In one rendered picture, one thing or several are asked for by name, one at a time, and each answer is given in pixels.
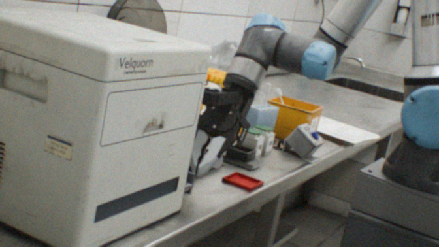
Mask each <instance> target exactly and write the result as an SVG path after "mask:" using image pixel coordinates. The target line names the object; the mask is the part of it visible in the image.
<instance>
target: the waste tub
mask: <svg viewBox="0 0 439 247"><path fill-rule="evenodd" d="M282 99H283V102H284V105H283V104H282V101H281V99H280V98H279V97H274V98H272V99H267V101H268V102H267V104H268V105H272V106H274V107H278V108H279V109H278V114H277V118H276V123H275V126H274V131H273V133H274V134H275V136H274V138H275V139H280V140H284V139H286V138H288V136H290V134H292V132H293V131H294V130H295V129H296V128H297V126H299V125H302V124H307V123H308V124H309V125H310V126H311V127H312V128H313V129H314V130H315V131H317V129H318V125H319V121H320V118H321V113H322V110H323V107H321V106H317V105H313V103H312V104H310V103H309V102H305V101H301V100H298V99H294V98H290V97H286V96H284V95H282Z"/></svg>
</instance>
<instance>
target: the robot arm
mask: <svg viewBox="0 0 439 247"><path fill-rule="evenodd" d="M382 1H383V0H339V1H338V2H337V4H336V6H335V7H334V8H333V9H332V11H331V13H330V14H329V15H328V17H327V18H326V19H325V21H323V23H322V24H321V26H320V28H319V29H318V30H317V31H316V33H315V35H314V36H313V37H312V38H306V37H301V36H298V35H294V34H291V33H287V32H285V25H284V23H283V22H282V21H281V19H279V18H278V17H274V16H273V15H271V14H267V13H258V14H256V15H255V16H254V17H253V18H252V20H251V21H250V23H249V25H248V27H247V28H246V29H245V30H244V35H243V37H242V39H241V41H240V44H239V45H238V48H237V50H236V53H235V55H234V57H233V60H232V62H231V64H230V65H228V70H227V74H226V77H225V78H224V80H223V82H222V84H223V86H224V88H205V89H204V94H203V100H202V104H203V105H204V106H206V110H205V111H204V112H203V114H199V121H198V124H197V127H196V131H195V138H194V141H193V148H192V153H191V170H192V173H194V174H195V177H198V178H199V177H201V176H202V175H204V174H206V173H207V172H208V171H209V170H210V169H211V168H215V169H218V168H220V167H221V165H222V163H223V156H222V153H224V152H226V151H227V150H228V149H230V147H232V145H233V144H234V143H235V141H237V144H238V146H239V147H240V148H241V146H242V144H243V142H244V139H245V137H246V135H247V133H248V129H249V128H250V124H249V123H248V121H247V119H246V116H247V114H248V111H249V109H250V107H251V105H252V102H253V101H254V99H255V94H256V93H257V90H259V88H260V87H261V85H262V82H263V80H264V78H265V75H266V73H267V70H268V67H269V66H273V67H276V68H279V69H283V70H286V71H289V72H292V73H296V74H299V75H300V76H305V77H306V78H308V79H311V80H313V79H314V80H319V81H324V80H326V79H327V78H328V76H330V74H331V72H332V70H333V69H334V68H336V67H337V66H338V64H339V63H340V60H341V57H342V54H343V53H344V51H345V50H346V48H347V47H348V46H349V45H350V44H351V43H352V42H353V40H354V39H355V37H356V36H357V35H358V34H359V32H360V31H361V29H362V28H363V26H364V25H365V24H366V22H367V21H369V19H370V18H371V16H372V15H373V14H374V13H375V11H376V10H377V8H378V7H379V5H380V4H381V2H382ZM410 4H411V34H412V68H411V69H410V70H409V71H408V72H407V73H406V74H405V75H404V77H403V78H404V103H403V106H402V110H401V114H400V118H401V122H402V126H403V128H404V131H403V134H402V138H401V140H400V141H399V143H398V144H397V145H396V146H395V148H394V149H392V151H391V152H390V154H389V155H388V156H387V158H386V160H385V161H384V163H383V167H382V173H383V174H384V175H386V176H387V177H389V178H390V179H393V180H395V181H397V182H398V183H399V184H402V185H404V186H407V187H409V188H412V189H416V190H418V191H422V192H425V193H430V194H433V195H439V0H410ZM241 127H243V129H242V132H241V134H240V136H238V134H239V133H240V129H241ZM245 129H246V132H245V134H244V137H243V139H242V141H241V140H240V139H241V137H242V134H243V132H244V130H245ZM210 137H211V138H212V140H211V139H210ZM209 144H210V148H209V151H208V152H207V147H208V145H209Z"/></svg>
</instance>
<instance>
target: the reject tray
mask: <svg viewBox="0 0 439 247"><path fill-rule="evenodd" d="M221 181H223V182H227V183H229V184H232V185H234V186H238V187H240V188H243V189H246V190H248V191H251V190H253V189H255V188H258V187H259V186H262V185H263V184H264V181H262V180H259V179H256V178H252V177H250V176H247V175H245V174H242V173H238V172H235V173H233V174H230V175H227V176H224V177H222V179H221Z"/></svg>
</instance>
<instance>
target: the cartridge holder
mask: <svg viewBox="0 0 439 247"><path fill-rule="evenodd" d="M256 153H257V150H254V149H251V148H248V147H245V146H241V148H240V147H239V146H238V144H234V145H232V147H230V149H228V150H227V151H226V152H224V153H222V154H223V160H225V161H228V162H229V163H232V164H235V165H238V166H240V167H244V168H245V169H247V170H250V171H251V170H254V169H256V168H258V167H260V166H261V164H262V161H260V160H258V159H256V158H255V157H256Z"/></svg>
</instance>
